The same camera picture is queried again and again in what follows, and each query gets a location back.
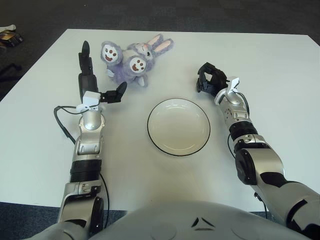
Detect items on floor corner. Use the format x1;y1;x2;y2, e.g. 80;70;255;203
0;29;25;48

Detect white plate with black rim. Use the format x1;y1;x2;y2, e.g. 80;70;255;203
147;97;211;158

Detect grey robot torso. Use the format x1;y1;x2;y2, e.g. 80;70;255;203
87;198;320;240

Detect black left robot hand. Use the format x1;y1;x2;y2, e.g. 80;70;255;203
76;40;128;112

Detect black floor object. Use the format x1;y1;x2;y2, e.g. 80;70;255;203
0;63;21;82

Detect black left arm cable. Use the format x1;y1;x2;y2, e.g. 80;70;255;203
53;105;111;226

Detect purple plush bunny doll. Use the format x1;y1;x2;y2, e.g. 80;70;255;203
100;33;175;88

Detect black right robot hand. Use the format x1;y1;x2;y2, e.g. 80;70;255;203
196;61;241;97

